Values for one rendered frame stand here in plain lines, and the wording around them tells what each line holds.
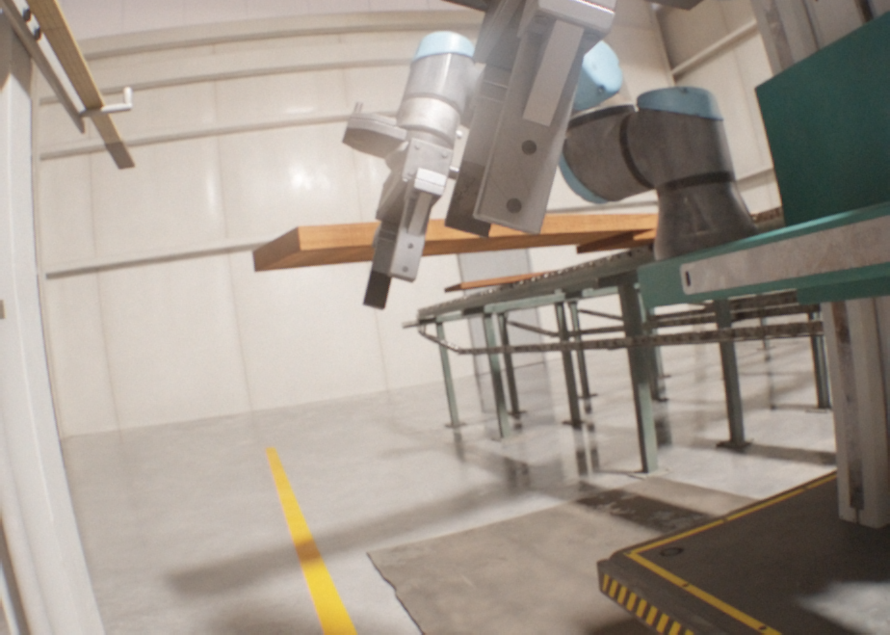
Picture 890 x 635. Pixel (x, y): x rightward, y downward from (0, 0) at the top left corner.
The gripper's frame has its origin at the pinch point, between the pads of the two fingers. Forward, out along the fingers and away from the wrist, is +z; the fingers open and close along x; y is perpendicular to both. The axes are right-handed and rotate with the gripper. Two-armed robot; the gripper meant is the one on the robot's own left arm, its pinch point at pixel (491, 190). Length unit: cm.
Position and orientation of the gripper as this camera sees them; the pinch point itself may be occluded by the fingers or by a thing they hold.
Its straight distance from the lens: 34.3
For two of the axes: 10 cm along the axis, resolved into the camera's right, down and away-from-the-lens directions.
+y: -9.6, -2.5, -1.3
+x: 1.1, 0.6, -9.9
